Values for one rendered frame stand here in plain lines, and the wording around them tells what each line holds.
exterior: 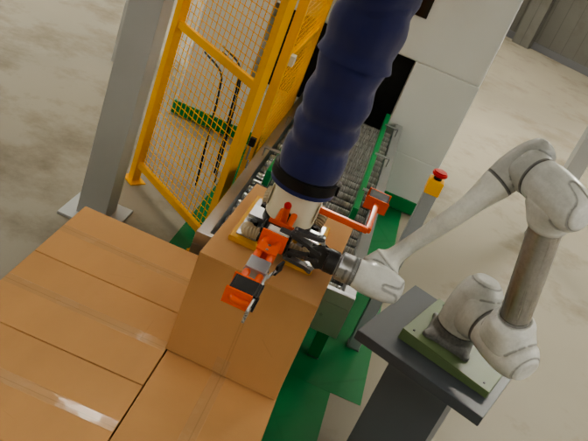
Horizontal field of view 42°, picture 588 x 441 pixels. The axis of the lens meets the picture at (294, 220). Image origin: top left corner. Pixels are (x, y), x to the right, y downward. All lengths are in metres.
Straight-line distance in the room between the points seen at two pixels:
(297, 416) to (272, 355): 0.95
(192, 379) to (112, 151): 1.69
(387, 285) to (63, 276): 1.15
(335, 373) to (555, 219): 1.78
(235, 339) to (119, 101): 1.69
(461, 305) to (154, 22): 1.90
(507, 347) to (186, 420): 1.03
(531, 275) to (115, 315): 1.35
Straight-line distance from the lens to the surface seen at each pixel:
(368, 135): 4.94
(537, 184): 2.21
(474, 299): 2.64
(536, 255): 2.32
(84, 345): 2.51
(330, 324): 3.14
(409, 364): 2.63
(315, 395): 3.51
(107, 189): 3.99
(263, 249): 2.18
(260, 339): 2.42
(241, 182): 3.61
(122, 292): 2.75
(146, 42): 3.65
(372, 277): 2.25
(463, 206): 2.29
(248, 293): 1.96
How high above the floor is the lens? 2.19
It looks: 28 degrees down
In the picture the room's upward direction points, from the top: 23 degrees clockwise
